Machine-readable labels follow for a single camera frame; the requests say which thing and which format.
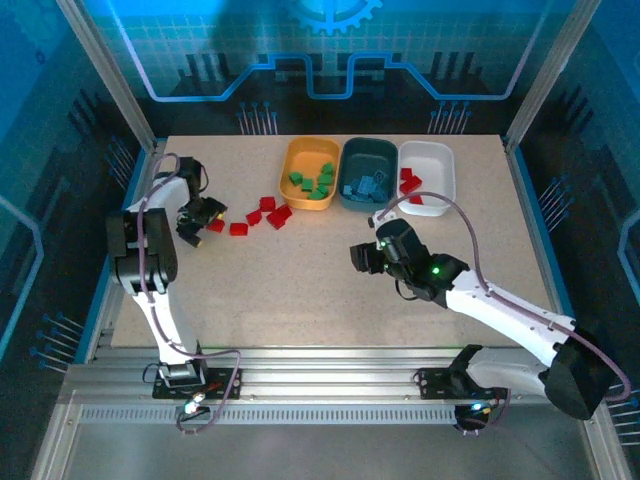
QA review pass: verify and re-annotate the yellow plastic container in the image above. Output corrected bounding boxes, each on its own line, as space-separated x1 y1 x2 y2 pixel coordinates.
279 137 342 212

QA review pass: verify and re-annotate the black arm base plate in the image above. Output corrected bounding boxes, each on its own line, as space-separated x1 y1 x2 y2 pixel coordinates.
417 367 501 401
152 367 244 400

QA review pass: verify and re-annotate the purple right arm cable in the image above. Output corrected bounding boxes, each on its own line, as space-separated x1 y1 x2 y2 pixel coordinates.
368 191 633 404

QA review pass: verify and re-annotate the teal plastic container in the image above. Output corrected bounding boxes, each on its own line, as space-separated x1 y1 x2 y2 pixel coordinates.
338 136 400 214

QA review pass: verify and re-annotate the aluminium frame post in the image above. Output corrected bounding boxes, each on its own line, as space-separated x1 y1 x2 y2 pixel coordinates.
54 0 159 151
503 0 601 151

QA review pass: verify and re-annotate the white plastic container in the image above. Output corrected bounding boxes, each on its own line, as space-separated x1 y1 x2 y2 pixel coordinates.
396 140 456 218

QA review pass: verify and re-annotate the aluminium front rail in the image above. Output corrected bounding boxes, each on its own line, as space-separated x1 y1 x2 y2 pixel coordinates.
69 347 591 406

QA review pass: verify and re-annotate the slotted grey cable duct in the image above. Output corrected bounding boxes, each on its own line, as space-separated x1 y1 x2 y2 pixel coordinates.
79 405 461 426

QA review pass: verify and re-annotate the aluminium table side rail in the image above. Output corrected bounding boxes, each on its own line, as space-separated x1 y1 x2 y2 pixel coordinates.
74 139 167 362
501 135 584 337

